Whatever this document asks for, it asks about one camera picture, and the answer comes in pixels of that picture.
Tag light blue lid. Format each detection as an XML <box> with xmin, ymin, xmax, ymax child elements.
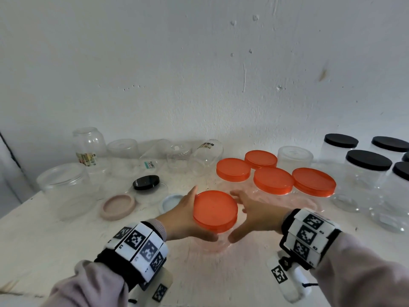
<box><xmin>158</xmin><ymin>194</ymin><xmax>185</xmax><ymax>214</ymax></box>

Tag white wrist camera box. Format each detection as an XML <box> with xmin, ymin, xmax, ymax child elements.
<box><xmin>267</xmin><ymin>251</ymin><xmax>312</xmax><ymax>304</ymax></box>
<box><xmin>127</xmin><ymin>268</ymin><xmax>174</xmax><ymax>307</ymax></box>

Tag wide transparent jar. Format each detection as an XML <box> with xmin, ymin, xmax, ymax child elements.
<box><xmin>287</xmin><ymin>193</ymin><xmax>333</xmax><ymax>218</ymax></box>
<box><xmin>191</xmin><ymin>228</ymin><xmax>236</xmax><ymax>255</ymax></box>
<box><xmin>252</xmin><ymin>191</ymin><xmax>296</xmax><ymax>208</ymax></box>

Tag pale pink lid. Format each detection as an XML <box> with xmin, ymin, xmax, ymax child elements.
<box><xmin>99</xmin><ymin>194</ymin><xmax>137</xmax><ymax>222</ymax></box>

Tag large transparent jar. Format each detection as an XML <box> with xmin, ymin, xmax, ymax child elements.
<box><xmin>331</xmin><ymin>168</ymin><xmax>389</xmax><ymax>213</ymax></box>
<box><xmin>36</xmin><ymin>162</ymin><xmax>98</xmax><ymax>222</ymax></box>

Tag large orange lid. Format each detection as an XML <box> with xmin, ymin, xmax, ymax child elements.
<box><xmin>291</xmin><ymin>167</ymin><xmax>337</xmax><ymax>198</ymax></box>
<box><xmin>193</xmin><ymin>190</ymin><xmax>239</xmax><ymax>234</ymax></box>

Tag person's right hand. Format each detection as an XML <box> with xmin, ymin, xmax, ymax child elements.
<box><xmin>228</xmin><ymin>189</ymin><xmax>293</xmax><ymax>244</ymax></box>

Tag person's right forearm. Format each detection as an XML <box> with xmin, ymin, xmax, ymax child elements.
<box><xmin>311</xmin><ymin>233</ymin><xmax>409</xmax><ymax>307</ymax></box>

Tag group of transparent plastic jars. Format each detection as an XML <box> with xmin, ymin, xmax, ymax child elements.
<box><xmin>72</xmin><ymin>127</ymin><xmax>314</xmax><ymax>208</ymax></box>

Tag white panelled door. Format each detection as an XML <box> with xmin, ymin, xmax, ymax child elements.
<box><xmin>0</xmin><ymin>134</ymin><xmax>36</xmax><ymax>220</ymax></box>

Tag person's left hand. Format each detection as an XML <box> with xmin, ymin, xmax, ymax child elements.
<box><xmin>156</xmin><ymin>185</ymin><xmax>219</xmax><ymax>243</ymax></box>

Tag person's left forearm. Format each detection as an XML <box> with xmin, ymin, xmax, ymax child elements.
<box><xmin>40</xmin><ymin>260</ymin><xmax>130</xmax><ymax>307</ymax></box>

